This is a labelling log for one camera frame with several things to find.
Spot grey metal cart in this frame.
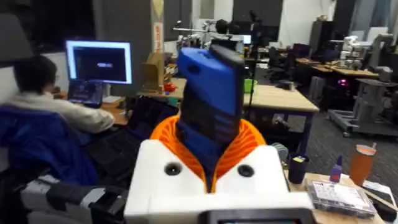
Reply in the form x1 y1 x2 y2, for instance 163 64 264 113
327 77 398 138

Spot black cup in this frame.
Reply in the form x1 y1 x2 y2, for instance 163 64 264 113
287 152 310 185

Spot cardboard box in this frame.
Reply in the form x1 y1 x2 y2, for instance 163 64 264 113
141 52 166 93

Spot orange tumbler cup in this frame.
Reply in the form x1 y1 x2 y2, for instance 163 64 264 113
349 142 377 187

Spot wooden work table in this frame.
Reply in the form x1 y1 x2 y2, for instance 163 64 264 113
136 77 320 156

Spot green bucket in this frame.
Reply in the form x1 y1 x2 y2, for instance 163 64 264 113
243 78 259 95

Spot blue office chair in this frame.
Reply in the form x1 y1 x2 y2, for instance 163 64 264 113
0 104 99 187

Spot person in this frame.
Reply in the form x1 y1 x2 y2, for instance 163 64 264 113
0 55 116 135

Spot clear plastic parts box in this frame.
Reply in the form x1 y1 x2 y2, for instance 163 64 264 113
305 178 377 219

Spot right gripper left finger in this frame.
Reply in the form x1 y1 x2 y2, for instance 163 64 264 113
124 114 209 216

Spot computer monitor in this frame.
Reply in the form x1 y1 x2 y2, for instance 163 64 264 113
65 39 133 85

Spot laptop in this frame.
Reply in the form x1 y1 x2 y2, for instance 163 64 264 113
67 78 105 109

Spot small blue bottle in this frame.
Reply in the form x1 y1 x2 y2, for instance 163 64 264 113
329 155 344 184

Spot tape roll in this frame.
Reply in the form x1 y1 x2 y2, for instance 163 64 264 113
271 142 290 163

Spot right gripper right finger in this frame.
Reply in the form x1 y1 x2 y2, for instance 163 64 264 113
213 119 290 194

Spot blue electric screwdriver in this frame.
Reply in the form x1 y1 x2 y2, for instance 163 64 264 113
175 43 247 189

